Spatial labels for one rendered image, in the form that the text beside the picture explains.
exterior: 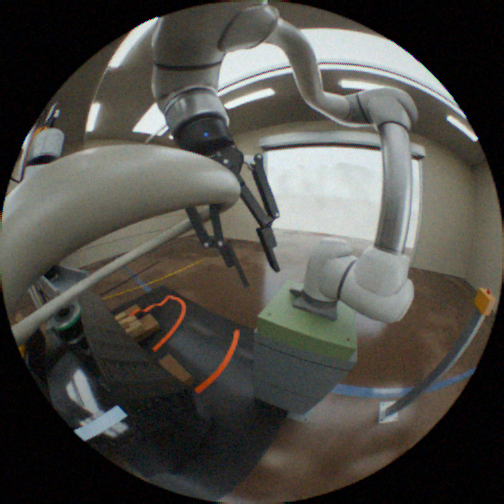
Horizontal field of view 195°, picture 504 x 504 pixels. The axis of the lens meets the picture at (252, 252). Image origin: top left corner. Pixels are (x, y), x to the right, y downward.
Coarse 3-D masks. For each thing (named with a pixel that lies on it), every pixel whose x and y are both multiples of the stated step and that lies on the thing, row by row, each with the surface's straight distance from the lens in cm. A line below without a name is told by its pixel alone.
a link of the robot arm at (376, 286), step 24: (360, 96) 63; (384, 96) 60; (408, 96) 62; (384, 120) 55; (408, 120) 59; (384, 144) 53; (408, 144) 55; (384, 168) 50; (408, 168) 50; (384, 192) 48; (408, 192) 48; (384, 216) 46; (408, 216) 48; (384, 240) 45; (360, 264) 47; (384, 264) 43; (360, 288) 46; (384, 288) 44; (408, 288) 47; (360, 312) 51; (384, 312) 46
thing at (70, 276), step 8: (56, 264) 88; (56, 272) 92; (64, 272) 74; (72, 272) 62; (80, 272) 53; (40, 280) 92; (56, 280) 79; (64, 280) 72; (72, 280) 66; (80, 280) 57; (48, 288) 64; (56, 288) 49; (64, 288) 62; (56, 296) 50
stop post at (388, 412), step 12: (480, 288) 102; (480, 300) 100; (492, 300) 102; (480, 312) 100; (468, 324) 106; (480, 324) 109; (468, 336) 105; (456, 348) 110; (444, 360) 116; (456, 360) 117; (432, 372) 122; (444, 372) 119; (420, 384) 130; (432, 384) 126; (408, 396) 138; (384, 408) 159; (396, 408) 147; (384, 420) 157; (396, 420) 165
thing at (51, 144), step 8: (40, 136) 90; (48, 136) 89; (56, 136) 90; (32, 144) 94; (40, 144) 88; (48, 144) 87; (56, 144) 89; (32, 152) 89; (40, 152) 86; (48, 152) 86; (56, 152) 89; (32, 160) 90; (40, 160) 91; (48, 160) 93; (24, 168) 129
